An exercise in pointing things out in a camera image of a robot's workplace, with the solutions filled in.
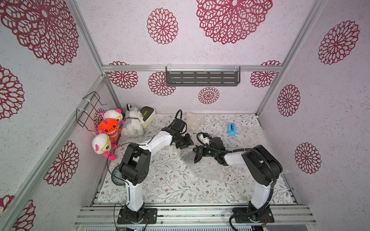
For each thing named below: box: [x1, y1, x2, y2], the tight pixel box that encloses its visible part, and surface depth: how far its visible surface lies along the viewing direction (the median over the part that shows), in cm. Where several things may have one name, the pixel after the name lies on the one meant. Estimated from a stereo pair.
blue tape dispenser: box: [228, 122, 237, 137], surface depth 111 cm
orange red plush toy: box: [97, 117, 122, 144], surface depth 90 cm
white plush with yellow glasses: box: [91, 133, 118, 161], surface depth 83 cm
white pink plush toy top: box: [101, 108, 125, 123], surface depth 97 cm
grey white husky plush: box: [120, 103, 145, 138], surface depth 102 cm
